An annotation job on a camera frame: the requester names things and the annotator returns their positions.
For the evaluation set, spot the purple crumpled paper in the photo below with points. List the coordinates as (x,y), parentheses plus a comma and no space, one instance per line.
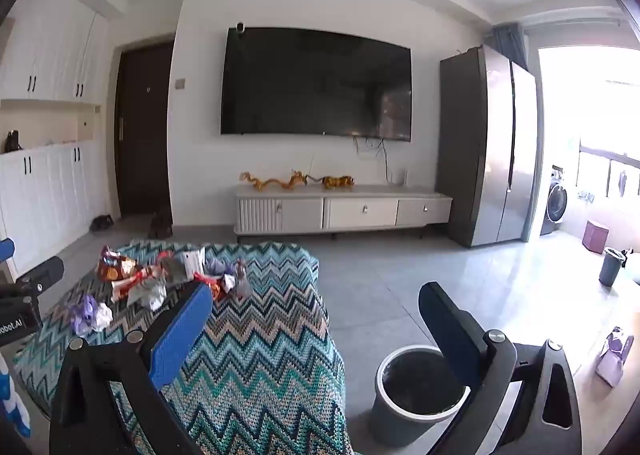
(82,312)

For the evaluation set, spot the purple plastic bag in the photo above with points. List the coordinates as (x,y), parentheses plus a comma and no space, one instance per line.
(614,360)

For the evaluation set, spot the small white crumpled paper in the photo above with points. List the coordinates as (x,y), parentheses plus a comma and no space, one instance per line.
(228,283)

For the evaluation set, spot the purple stool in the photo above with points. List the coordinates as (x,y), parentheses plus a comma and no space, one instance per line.
(596,237)

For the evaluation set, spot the small white camera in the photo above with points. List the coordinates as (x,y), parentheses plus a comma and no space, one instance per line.
(241,28)

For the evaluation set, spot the grey double-door refrigerator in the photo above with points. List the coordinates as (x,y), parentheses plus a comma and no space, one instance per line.
(480,145)

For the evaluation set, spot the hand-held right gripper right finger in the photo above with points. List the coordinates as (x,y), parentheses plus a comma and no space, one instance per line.
(452,322)

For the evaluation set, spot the pair of dark shoes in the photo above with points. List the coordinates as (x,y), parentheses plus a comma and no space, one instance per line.
(102,223)

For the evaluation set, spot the grey curtain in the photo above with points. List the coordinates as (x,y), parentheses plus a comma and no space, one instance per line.
(511,47)

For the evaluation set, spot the white television cabinet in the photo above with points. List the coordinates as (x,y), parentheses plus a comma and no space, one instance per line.
(360,212)

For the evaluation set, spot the golden tiger figurine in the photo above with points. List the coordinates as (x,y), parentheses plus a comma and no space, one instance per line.
(337,182)

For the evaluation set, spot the red and white packet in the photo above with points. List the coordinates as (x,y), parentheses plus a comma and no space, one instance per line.
(131,285)

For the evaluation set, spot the grey washing machine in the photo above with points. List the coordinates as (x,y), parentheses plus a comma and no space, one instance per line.
(555,205)

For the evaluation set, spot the person's left hand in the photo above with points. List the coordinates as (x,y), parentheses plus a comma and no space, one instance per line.
(10,400)

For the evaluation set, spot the white router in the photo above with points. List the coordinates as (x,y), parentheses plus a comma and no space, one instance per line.
(400,178)

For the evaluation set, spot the dark lidded waste bin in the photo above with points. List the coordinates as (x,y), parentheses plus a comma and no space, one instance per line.
(610,270)

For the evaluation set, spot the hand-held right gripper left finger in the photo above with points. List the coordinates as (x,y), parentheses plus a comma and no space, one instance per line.
(180,335)

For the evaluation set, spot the zigzag knitted blanket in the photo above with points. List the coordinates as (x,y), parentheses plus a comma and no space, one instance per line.
(265,335)

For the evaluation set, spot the grey waste bin white rim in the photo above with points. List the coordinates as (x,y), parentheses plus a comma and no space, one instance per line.
(395,415)

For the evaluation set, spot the black bag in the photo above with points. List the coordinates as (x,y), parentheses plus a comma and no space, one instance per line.
(12,141)

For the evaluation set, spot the golden dragon figurine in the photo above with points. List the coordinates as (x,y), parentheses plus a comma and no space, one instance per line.
(272,182)

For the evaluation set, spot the white wall cabinet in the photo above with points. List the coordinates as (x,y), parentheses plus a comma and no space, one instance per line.
(50,185)

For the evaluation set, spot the red wrapper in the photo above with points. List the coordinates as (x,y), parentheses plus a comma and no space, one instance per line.
(212,286)

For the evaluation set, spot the large black wall television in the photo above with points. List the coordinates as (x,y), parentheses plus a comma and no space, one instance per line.
(315,85)

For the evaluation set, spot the white card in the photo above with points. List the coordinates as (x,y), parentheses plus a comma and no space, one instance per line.
(194,261)

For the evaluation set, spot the dark brown entrance door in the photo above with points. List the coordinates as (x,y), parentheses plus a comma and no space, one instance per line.
(142,135)

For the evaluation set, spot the grey foil wrapper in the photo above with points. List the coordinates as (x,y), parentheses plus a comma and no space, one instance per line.
(174,269)

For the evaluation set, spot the white crumpled tissue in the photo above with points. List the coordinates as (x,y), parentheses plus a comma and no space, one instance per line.
(103,315)

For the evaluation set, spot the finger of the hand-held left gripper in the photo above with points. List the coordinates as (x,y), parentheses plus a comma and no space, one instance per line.
(5,250)
(42,271)

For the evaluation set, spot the orange snack packet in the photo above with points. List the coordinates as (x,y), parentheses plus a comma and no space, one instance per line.
(116,267)

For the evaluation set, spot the grey purple wrapper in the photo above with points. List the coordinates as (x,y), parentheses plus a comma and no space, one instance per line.
(243,280)

